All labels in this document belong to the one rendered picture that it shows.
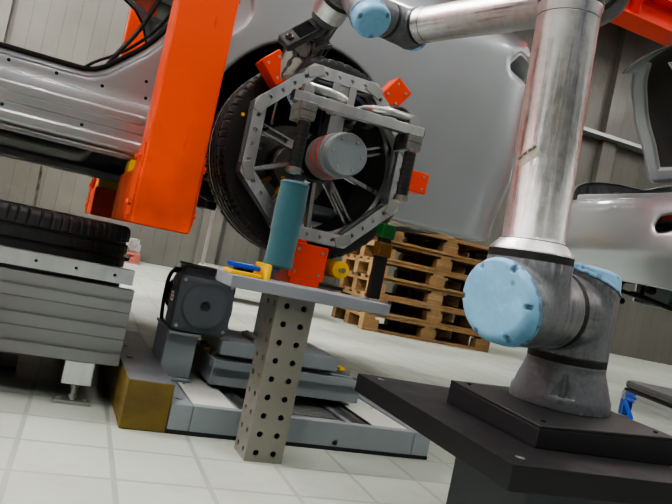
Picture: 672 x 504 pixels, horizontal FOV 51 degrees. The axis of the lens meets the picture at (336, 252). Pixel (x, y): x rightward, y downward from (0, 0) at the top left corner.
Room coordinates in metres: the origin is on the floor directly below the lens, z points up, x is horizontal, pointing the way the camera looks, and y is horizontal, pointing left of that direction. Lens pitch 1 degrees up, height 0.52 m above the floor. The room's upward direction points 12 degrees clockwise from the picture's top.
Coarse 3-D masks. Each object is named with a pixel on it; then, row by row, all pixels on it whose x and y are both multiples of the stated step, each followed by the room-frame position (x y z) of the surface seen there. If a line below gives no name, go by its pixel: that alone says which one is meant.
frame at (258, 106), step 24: (312, 72) 2.14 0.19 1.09; (336, 72) 2.17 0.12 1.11; (264, 96) 2.09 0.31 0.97; (240, 168) 2.09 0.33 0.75; (264, 192) 2.12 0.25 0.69; (384, 192) 2.31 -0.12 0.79; (264, 216) 2.17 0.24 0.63; (384, 216) 2.27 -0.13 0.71; (312, 240) 2.19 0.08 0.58; (336, 240) 2.21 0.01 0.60
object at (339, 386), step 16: (208, 352) 2.26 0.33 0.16; (208, 368) 2.17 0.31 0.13; (224, 368) 2.14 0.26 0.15; (240, 368) 2.15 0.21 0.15; (304, 368) 2.31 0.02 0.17; (224, 384) 2.14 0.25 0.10; (240, 384) 2.16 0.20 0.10; (304, 384) 2.24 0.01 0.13; (320, 384) 2.26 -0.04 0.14; (336, 384) 2.28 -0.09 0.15; (352, 384) 2.30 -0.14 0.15; (336, 400) 2.28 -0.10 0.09; (352, 400) 2.30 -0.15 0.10
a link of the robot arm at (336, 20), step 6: (318, 0) 1.76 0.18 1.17; (312, 6) 1.79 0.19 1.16; (318, 6) 1.76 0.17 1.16; (324, 6) 1.75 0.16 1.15; (318, 12) 1.77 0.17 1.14; (324, 12) 1.76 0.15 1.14; (330, 12) 1.75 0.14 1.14; (336, 12) 1.75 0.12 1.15; (324, 18) 1.77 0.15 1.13; (330, 18) 1.76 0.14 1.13; (336, 18) 1.77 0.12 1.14; (342, 18) 1.78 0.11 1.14; (330, 24) 1.78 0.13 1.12; (336, 24) 1.78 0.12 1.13
